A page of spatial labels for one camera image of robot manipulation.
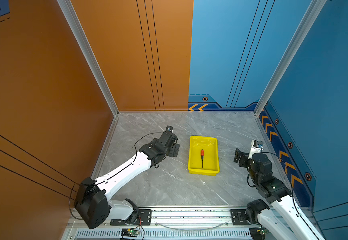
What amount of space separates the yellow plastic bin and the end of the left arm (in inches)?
11.2

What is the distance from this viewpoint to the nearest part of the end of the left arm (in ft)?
1.83

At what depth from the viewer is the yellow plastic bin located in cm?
87
